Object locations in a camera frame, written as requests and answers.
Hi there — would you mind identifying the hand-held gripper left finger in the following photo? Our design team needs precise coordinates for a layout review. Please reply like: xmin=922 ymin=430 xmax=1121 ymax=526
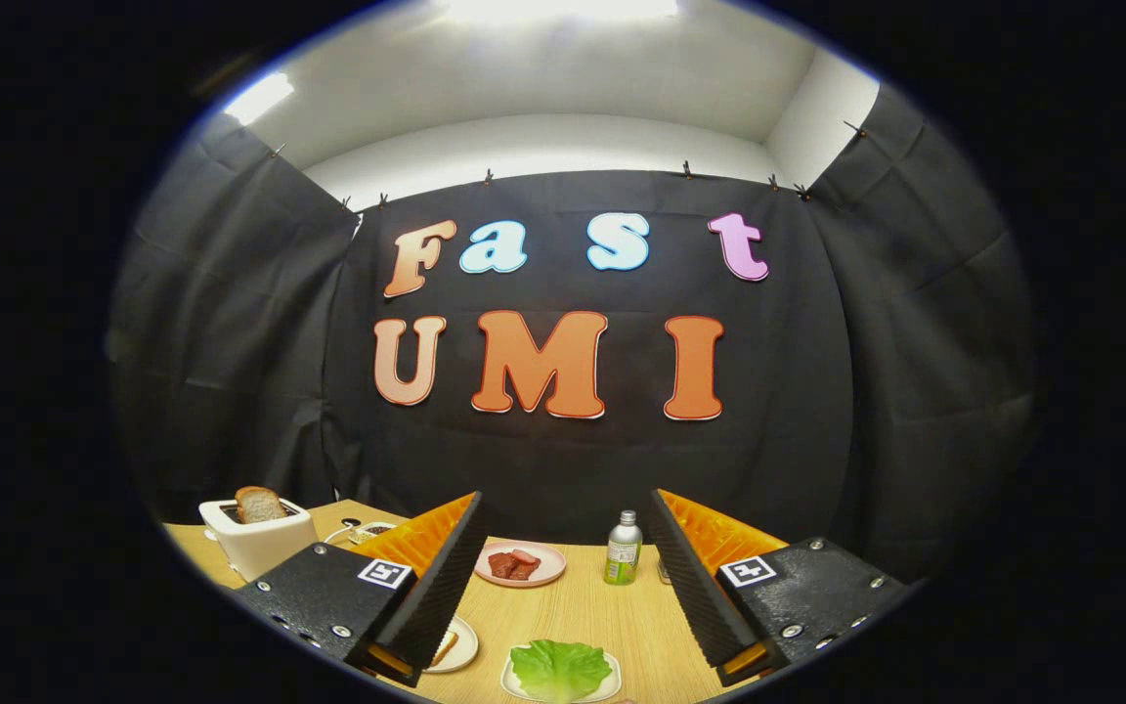
xmin=231 ymin=491 xmax=488 ymax=688

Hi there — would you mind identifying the black backdrop cloth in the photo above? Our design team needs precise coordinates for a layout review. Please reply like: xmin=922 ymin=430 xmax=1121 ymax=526
xmin=106 ymin=83 xmax=1038 ymax=588

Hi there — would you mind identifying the pink plate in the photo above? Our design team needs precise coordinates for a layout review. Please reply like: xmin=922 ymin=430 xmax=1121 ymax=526
xmin=474 ymin=541 xmax=568 ymax=589

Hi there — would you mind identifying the red meat slab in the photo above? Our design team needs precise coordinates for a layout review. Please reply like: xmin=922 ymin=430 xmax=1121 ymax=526
xmin=488 ymin=550 xmax=541 ymax=582

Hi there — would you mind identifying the toasted bread slice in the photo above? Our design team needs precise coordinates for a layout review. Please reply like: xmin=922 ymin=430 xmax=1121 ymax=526
xmin=235 ymin=486 xmax=288 ymax=525

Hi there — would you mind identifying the white curved plate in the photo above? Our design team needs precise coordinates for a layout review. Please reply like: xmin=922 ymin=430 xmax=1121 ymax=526
xmin=500 ymin=647 xmax=623 ymax=704

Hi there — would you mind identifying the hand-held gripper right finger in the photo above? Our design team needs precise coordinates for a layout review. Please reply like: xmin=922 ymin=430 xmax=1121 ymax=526
xmin=648 ymin=488 xmax=916 ymax=687

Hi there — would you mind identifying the white round plate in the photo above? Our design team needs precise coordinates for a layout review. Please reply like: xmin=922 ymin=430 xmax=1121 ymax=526
xmin=426 ymin=614 xmax=479 ymax=675

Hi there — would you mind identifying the white toaster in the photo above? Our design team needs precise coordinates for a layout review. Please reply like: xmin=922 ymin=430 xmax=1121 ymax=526
xmin=198 ymin=497 xmax=320 ymax=584

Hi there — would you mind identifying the green and silver bottle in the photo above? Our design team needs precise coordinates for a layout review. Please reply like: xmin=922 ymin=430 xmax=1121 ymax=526
xmin=604 ymin=509 xmax=644 ymax=587

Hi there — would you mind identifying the green lettuce leaf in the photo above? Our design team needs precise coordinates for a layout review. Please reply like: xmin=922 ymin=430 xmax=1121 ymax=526
xmin=509 ymin=639 xmax=613 ymax=704

